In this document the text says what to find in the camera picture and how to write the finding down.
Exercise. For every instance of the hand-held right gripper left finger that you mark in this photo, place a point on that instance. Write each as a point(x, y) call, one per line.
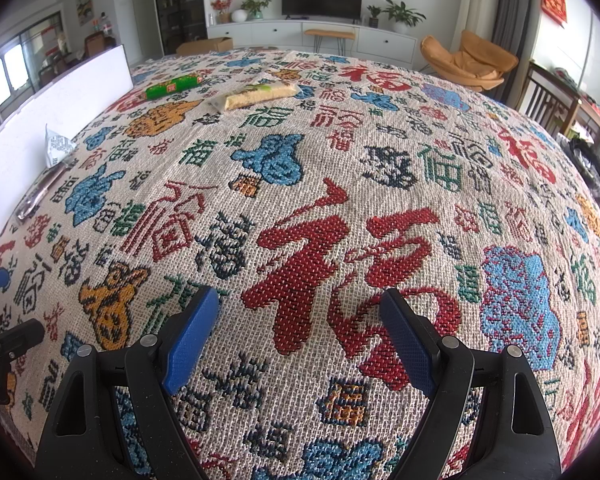
point(190, 340)

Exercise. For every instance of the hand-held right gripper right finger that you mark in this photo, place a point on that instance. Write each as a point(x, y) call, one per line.
point(410, 345)

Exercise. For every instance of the clear sausage packet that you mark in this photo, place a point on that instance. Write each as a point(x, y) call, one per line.
point(40, 195)

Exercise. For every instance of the white floral triangular packet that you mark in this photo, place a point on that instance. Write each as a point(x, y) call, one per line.
point(57, 147)

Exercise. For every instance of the white box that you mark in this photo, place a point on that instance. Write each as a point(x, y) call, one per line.
point(30, 120)

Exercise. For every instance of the printed woven tablecloth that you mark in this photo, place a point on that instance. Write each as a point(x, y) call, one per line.
point(330, 185)

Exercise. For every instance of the yellow clear snack packet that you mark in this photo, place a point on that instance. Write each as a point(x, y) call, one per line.
point(255, 95)

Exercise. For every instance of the green wrapped sausage snack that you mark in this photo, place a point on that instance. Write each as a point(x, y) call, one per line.
point(172, 86)

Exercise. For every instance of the dark wooden chair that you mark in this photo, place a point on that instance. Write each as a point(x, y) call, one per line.
point(545, 100)

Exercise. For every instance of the orange lounge chair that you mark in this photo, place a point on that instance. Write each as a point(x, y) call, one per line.
point(470, 60)

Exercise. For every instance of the cardboard box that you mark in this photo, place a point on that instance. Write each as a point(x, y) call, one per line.
point(205, 46)

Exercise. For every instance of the white media cabinet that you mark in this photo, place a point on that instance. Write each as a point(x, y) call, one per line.
point(260, 32)

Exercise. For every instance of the wooden hairpin leg stool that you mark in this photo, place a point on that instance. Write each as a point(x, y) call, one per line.
point(330, 34)

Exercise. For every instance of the white round vase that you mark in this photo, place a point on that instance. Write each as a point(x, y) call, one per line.
point(239, 15)

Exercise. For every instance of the large leafy potted plant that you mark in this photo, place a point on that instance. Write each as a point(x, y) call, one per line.
point(402, 14)

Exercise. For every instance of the dark glass display cabinet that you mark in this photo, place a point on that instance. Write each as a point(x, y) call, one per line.
point(177, 5)

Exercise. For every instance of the small dark potted plant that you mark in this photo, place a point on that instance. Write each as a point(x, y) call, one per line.
point(374, 15)

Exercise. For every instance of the red flower arrangement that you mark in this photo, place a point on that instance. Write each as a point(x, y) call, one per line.
point(221, 5)

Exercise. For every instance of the green potted plant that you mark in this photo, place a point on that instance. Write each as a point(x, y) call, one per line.
point(256, 6)

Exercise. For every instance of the white sheer curtain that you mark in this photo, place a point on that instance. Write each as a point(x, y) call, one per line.
point(477, 0)

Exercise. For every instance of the grey curtain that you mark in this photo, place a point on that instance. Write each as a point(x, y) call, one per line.
point(520, 10)

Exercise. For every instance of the framed wall painting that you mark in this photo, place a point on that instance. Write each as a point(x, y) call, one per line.
point(84, 5)

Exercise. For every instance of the red wall hanging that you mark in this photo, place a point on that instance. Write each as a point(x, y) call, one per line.
point(555, 2)

